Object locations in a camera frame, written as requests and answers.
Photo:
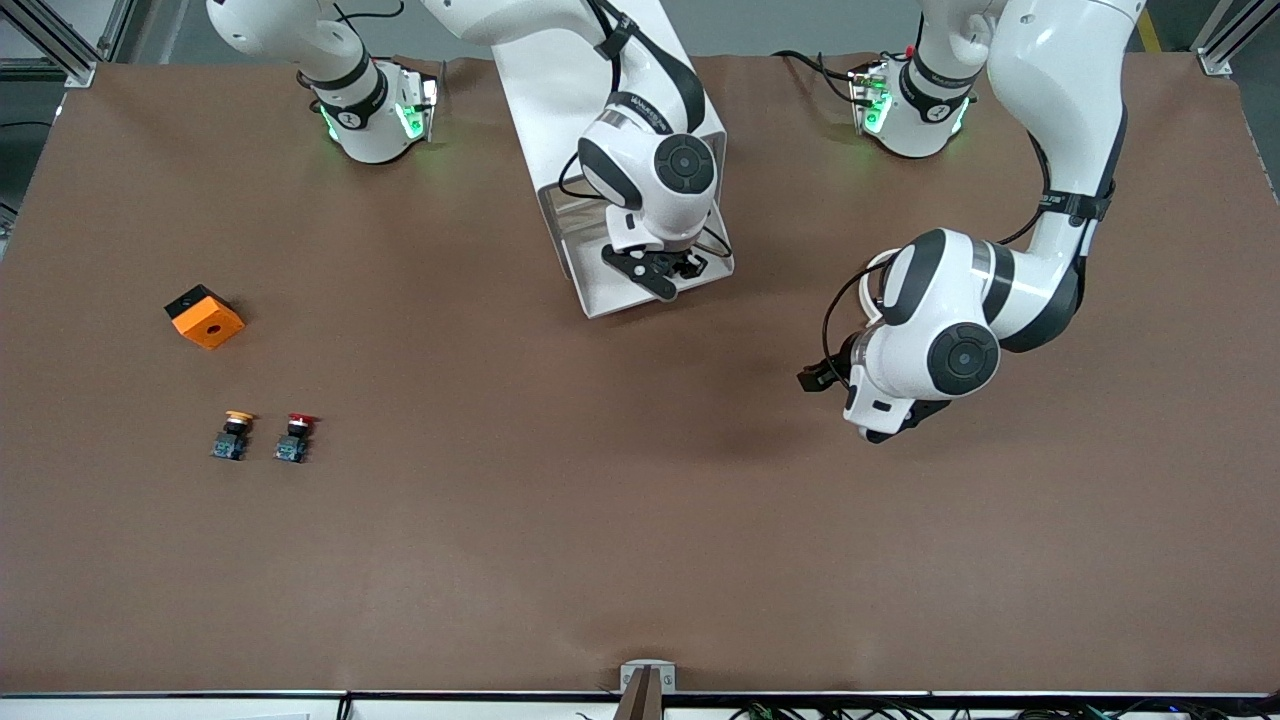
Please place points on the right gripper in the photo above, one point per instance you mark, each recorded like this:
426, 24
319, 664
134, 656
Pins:
688, 262

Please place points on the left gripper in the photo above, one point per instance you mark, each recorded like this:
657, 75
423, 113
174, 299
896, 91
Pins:
846, 358

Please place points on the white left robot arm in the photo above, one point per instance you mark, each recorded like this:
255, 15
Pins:
1050, 100

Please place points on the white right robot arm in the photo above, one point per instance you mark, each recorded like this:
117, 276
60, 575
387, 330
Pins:
650, 160

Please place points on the orange box with hole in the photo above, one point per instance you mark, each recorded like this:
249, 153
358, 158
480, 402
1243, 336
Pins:
210, 325

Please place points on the grey metal bracket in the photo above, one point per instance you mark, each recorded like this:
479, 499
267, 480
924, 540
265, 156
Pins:
628, 675

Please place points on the red push button switch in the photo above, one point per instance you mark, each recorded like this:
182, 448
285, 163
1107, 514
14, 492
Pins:
293, 445

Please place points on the yellow push button switch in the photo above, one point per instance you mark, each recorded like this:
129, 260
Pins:
232, 440

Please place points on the aluminium frame profile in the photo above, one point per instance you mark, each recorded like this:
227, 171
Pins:
75, 70
1210, 62

